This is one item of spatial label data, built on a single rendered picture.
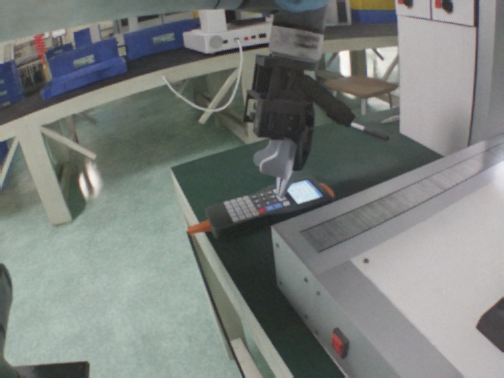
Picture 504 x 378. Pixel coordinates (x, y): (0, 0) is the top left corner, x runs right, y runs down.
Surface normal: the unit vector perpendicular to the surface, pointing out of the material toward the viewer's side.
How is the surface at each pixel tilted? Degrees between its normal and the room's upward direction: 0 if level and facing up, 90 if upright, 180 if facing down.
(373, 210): 0
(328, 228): 0
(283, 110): 90
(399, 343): 0
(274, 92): 90
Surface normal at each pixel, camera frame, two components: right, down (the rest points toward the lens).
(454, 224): -0.12, -0.85
